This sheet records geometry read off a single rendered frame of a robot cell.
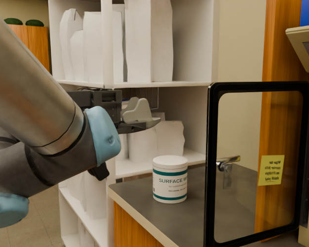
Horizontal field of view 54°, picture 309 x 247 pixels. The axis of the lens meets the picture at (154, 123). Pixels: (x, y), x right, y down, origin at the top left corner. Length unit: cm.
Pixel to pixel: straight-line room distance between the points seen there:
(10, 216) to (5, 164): 7
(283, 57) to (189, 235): 56
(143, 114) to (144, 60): 107
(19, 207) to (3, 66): 22
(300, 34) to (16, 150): 62
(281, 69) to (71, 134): 64
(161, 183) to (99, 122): 76
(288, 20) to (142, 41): 90
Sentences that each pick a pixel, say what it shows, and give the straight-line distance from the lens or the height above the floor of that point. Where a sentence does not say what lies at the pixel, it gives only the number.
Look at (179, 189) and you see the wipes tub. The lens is 114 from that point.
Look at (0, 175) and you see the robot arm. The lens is 44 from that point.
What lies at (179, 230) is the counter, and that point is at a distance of 98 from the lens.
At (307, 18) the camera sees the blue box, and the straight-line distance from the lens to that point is 78.
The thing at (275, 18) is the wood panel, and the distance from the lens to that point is 86.
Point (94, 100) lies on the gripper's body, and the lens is 53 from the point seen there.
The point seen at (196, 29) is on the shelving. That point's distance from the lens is 193.
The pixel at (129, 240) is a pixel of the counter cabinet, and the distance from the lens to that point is 129.
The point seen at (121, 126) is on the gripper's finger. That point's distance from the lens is 54.
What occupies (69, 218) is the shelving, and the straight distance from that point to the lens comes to 275.
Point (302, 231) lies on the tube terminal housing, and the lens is 98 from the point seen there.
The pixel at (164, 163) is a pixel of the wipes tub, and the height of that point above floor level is 109.
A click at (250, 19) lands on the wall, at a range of 163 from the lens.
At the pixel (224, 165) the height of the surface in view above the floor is 121.
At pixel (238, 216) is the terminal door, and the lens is 79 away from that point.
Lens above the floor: 141
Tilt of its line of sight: 9 degrees down
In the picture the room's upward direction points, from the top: straight up
